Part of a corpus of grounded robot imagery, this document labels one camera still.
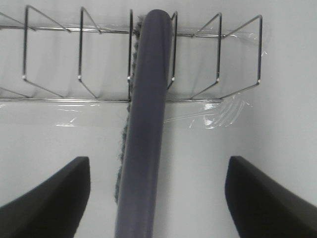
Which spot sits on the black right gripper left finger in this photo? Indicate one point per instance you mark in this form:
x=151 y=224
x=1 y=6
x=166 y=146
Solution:
x=53 y=209

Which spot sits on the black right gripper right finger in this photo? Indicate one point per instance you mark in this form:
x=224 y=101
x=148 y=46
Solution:
x=262 y=208

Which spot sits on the grey brush with black bristles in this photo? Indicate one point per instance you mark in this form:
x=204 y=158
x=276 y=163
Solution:
x=140 y=169

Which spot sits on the clear adhesive tape strip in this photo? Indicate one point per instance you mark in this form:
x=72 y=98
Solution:
x=215 y=111

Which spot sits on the chrome wire dish rack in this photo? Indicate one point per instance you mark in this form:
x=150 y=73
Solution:
x=43 y=59

